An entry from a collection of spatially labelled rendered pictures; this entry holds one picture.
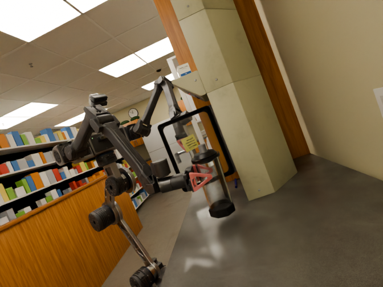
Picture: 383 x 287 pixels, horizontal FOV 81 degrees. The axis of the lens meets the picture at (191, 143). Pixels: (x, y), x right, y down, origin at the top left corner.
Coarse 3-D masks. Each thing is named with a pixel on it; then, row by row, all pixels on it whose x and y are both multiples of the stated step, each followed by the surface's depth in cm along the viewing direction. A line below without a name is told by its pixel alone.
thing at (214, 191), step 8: (192, 160) 81; (200, 160) 77; (216, 160) 79; (200, 168) 79; (208, 168) 78; (216, 168) 79; (216, 176) 79; (224, 176) 82; (208, 184) 79; (216, 184) 79; (224, 184) 80; (208, 192) 80; (216, 192) 79; (224, 192) 80; (208, 200) 82; (216, 200) 79; (224, 200) 80; (232, 200) 84; (216, 208) 80
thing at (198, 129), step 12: (192, 120) 120; (204, 120) 120; (168, 132) 121; (180, 132) 120; (192, 132) 120; (204, 132) 120; (180, 144) 121; (192, 144) 121; (216, 144) 121; (180, 156) 121; (192, 156) 121; (180, 168) 122; (228, 168) 121
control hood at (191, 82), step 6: (192, 72) 89; (180, 78) 89; (186, 78) 89; (192, 78) 89; (198, 78) 88; (174, 84) 90; (180, 84) 89; (186, 84) 89; (192, 84) 89; (198, 84) 88; (186, 90) 91; (192, 90) 89; (198, 90) 89; (204, 90) 88; (204, 96) 95
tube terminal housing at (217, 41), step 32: (192, 32) 87; (224, 32) 89; (224, 64) 86; (256, 64) 98; (224, 96) 88; (256, 96) 94; (224, 128) 89; (256, 128) 90; (256, 160) 89; (288, 160) 99; (256, 192) 90
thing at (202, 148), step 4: (200, 144) 83; (204, 144) 81; (200, 148) 81; (204, 148) 80; (200, 152) 81; (204, 152) 81; (208, 152) 79; (212, 152) 79; (216, 152) 80; (196, 156) 80; (200, 156) 78; (204, 156) 78; (208, 156) 78
